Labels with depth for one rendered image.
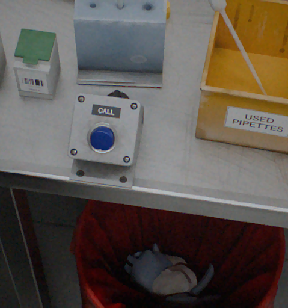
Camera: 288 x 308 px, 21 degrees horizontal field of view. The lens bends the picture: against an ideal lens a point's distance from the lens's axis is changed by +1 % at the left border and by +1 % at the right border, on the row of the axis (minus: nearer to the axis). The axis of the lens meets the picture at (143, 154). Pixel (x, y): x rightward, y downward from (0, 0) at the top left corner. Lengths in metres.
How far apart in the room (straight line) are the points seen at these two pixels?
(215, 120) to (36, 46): 0.21
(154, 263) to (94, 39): 0.72
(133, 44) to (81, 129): 0.13
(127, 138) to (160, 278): 0.73
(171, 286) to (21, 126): 0.68
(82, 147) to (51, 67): 0.11
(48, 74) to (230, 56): 0.22
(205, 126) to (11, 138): 0.22
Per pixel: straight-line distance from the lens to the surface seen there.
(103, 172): 0.87
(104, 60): 0.92
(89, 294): 1.28
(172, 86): 0.94
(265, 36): 0.94
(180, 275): 1.52
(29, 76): 0.90
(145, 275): 1.53
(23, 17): 1.01
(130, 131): 0.82
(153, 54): 0.91
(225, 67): 0.95
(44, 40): 0.90
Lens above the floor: 1.64
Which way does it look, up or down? 59 degrees down
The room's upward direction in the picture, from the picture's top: 2 degrees clockwise
